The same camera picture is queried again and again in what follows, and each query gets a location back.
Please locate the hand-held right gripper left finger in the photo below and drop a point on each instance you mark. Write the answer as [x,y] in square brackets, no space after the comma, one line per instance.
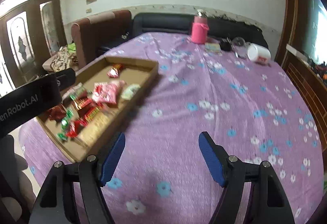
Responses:
[112,160]

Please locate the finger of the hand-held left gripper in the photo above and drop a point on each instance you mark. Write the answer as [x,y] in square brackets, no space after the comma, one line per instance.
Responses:
[66,78]

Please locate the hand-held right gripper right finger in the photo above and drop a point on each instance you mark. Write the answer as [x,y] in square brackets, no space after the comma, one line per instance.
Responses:
[212,160]

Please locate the yellow and red snack packet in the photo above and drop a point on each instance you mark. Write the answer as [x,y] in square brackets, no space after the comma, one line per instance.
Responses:
[92,113]

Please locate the pile of small snack packets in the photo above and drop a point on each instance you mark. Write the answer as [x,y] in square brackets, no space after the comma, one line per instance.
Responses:
[74,124]

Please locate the small red snack packet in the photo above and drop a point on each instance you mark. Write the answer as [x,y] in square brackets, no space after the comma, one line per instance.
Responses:
[114,72]

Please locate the pink snack packet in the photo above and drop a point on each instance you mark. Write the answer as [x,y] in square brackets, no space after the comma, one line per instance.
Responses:
[115,90]

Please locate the green and white snack packet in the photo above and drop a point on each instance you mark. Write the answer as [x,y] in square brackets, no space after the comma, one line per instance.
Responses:
[130,91]

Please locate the shallow cardboard box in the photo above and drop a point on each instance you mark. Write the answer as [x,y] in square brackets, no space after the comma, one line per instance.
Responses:
[139,67]

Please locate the patterned cloth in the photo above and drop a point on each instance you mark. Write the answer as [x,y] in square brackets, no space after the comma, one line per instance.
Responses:
[62,59]

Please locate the green cloth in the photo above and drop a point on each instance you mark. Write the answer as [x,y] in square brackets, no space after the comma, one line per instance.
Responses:
[71,46]

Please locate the brown sofa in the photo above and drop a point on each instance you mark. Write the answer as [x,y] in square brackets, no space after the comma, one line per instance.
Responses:
[102,32]

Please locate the purple floral blanket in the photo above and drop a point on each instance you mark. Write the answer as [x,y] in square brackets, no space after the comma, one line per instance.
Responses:
[178,111]

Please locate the dark chair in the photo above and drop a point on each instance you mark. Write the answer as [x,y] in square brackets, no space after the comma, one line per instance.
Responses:
[12,162]

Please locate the wooden glass door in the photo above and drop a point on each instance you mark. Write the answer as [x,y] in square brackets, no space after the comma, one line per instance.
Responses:
[23,35]

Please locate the colourful flat packet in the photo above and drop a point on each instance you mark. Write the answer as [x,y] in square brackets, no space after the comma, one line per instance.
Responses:
[212,47]

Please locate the black leather sofa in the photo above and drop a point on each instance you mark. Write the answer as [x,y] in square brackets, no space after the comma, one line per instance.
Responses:
[166,22]

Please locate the small black object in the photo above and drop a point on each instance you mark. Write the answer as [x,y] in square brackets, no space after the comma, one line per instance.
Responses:
[226,45]

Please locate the white plastic jar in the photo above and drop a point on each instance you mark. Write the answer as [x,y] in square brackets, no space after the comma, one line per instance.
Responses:
[258,53]

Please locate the wooden headboard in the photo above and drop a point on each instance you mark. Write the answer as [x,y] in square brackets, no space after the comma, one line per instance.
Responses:
[306,83]

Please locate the clear glass container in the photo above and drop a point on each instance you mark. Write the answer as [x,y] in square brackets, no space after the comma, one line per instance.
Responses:
[238,41]

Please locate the pink bottle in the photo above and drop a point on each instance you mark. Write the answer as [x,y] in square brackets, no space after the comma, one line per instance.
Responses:
[199,31]

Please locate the clutter of dark items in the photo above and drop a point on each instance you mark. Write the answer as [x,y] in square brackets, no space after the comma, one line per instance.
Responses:
[318,68]

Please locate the window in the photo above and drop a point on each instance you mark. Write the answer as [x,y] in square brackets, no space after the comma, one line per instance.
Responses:
[316,27]

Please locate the wooden door frame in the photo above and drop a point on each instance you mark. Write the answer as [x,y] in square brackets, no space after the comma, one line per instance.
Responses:
[290,9]

